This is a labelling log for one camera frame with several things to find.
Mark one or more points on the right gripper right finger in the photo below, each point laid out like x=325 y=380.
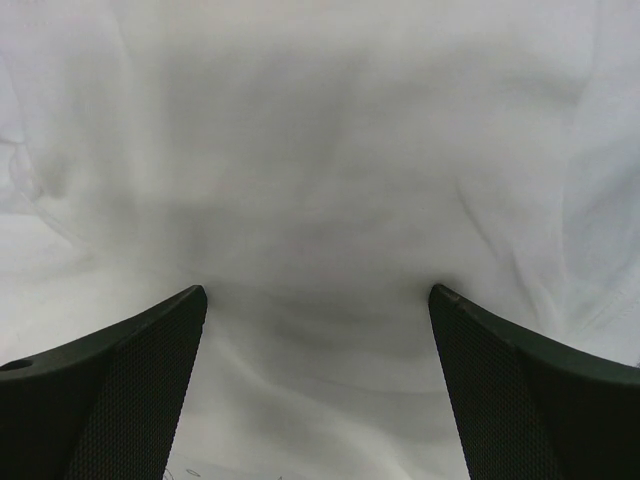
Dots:
x=529 y=407

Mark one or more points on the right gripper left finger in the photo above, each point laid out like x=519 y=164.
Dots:
x=107 y=405

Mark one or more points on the white t shirt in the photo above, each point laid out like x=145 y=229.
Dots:
x=318 y=166

